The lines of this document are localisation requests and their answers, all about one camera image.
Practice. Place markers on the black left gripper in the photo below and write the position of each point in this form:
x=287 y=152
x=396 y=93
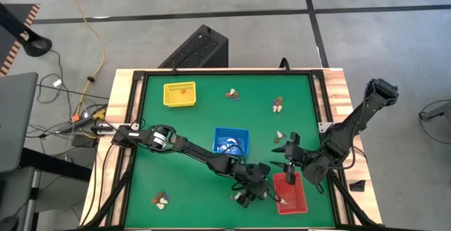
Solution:
x=255 y=178

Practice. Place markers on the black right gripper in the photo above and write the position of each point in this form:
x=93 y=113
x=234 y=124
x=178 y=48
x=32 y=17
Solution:
x=294 y=158

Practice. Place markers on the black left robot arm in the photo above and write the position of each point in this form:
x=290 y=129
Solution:
x=201 y=153

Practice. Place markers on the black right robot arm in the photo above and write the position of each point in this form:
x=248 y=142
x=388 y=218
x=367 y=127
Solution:
x=352 y=129

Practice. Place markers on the red plastic basket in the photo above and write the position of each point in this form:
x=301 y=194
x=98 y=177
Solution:
x=297 y=195

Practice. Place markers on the blue plastic basket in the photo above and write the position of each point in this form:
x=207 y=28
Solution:
x=222 y=134

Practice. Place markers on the green table mat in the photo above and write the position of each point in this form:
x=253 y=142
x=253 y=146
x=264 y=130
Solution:
x=183 y=188

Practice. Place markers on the black plastic wedge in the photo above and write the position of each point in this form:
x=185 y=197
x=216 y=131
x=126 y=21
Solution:
x=357 y=187

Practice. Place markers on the yellow plastic basket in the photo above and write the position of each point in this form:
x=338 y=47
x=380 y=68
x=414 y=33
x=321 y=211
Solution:
x=172 y=97

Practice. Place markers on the black computer tower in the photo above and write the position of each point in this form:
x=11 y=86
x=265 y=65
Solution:
x=201 y=48

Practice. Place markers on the grey stand foot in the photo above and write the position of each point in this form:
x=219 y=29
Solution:
x=440 y=111

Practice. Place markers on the black power strip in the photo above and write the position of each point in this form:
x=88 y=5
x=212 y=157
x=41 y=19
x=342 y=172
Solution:
x=79 y=122

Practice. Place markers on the orange plug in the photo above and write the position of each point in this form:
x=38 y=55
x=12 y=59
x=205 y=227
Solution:
x=75 y=118

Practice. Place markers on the black desk leg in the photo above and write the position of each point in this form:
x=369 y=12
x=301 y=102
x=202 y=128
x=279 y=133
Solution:
x=53 y=165

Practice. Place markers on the white paper tag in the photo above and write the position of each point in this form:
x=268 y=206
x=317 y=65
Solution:
x=57 y=82

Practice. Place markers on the grey desk top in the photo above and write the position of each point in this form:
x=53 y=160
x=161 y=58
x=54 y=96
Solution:
x=17 y=118

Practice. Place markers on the black stand base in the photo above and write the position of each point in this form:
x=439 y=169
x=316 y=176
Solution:
x=35 y=46

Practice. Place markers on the silver metal bracket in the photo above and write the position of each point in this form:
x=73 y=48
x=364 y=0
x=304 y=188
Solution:
x=105 y=129
x=323 y=127

